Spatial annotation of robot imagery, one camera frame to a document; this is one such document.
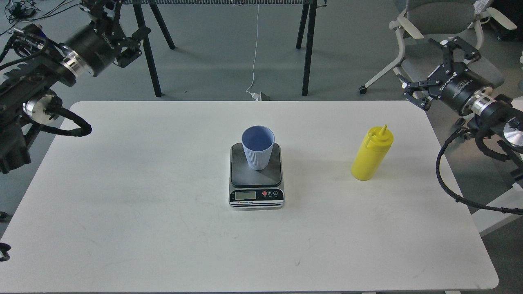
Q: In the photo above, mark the white power adapter on floor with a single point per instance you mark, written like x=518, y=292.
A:
x=260, y=97

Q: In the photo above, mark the blue ribbed plastic cup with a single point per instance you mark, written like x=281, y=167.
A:
x=258, y=142

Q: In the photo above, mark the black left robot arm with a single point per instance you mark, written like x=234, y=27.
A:
x=28, y=104

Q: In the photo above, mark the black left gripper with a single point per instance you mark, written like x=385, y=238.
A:
x=100, y=42

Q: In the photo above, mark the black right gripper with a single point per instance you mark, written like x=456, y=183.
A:
x=453, y=87

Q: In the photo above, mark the yellow squeeze bottle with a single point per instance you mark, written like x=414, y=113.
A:
x=373, y=149

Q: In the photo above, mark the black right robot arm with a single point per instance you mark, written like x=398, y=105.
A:
x=496, y=126

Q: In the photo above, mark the grey office chair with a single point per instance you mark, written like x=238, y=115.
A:
x=420, y=27

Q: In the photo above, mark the black trestle table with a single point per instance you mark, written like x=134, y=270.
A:
x=224, y=52

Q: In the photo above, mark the white side table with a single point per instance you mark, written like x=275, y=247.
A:
x=487, y=221

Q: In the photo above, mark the black digital kitchen scale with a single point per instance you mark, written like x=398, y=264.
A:
x=255, y=189

